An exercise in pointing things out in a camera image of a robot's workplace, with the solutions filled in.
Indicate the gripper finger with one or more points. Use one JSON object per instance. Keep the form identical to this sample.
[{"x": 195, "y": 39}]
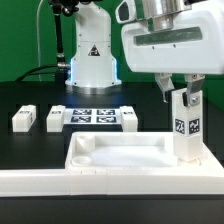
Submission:
[
  {"x": 194, "y": 84},
  {"x": 164, "y": 81}
]

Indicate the white desk top tray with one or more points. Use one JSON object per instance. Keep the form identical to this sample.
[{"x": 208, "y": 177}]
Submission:
[{"x": 131, "y": 150}]

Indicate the white L-shaped fence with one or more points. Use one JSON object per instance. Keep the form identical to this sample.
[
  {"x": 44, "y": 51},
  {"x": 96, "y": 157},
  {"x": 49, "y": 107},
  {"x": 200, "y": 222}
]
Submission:
[{"x": 110, "y": 181}]

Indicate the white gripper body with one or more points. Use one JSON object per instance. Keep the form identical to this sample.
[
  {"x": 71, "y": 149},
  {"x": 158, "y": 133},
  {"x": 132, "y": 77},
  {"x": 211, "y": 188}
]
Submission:
[{"x": 173, "y": 36}]

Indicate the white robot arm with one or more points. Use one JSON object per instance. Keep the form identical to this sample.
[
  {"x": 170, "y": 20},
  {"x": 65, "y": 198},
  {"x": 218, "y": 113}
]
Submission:
[{"x": 92, "y": 66}]

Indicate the fiducial marker sheet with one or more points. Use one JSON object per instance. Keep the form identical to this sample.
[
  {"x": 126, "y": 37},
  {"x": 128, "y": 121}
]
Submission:
[{"x": 85, "y": 116}]

